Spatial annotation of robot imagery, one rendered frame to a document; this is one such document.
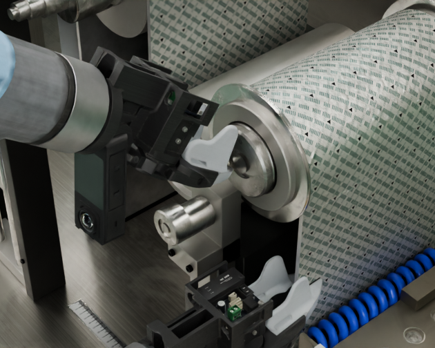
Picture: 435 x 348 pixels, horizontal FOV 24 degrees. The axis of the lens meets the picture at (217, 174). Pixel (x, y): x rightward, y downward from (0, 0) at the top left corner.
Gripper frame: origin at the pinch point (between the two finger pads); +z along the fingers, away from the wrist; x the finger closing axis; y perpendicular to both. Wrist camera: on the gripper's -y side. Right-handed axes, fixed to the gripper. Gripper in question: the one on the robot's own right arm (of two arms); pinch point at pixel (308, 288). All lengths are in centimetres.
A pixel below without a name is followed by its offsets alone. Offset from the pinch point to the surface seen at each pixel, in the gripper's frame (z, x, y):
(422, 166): 16.1, -0.3, 8.2
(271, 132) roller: -3.4, 3.2, 20.8
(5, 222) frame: -12, 46, -17
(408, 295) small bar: 10.8, -5.0, -4.5
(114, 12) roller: -1.9, 30.2, 20.3
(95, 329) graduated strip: -12.4, 24.2, -19.1
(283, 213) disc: -2.7, 1.7, 11.2
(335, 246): 3.3, -0.3, 4.2
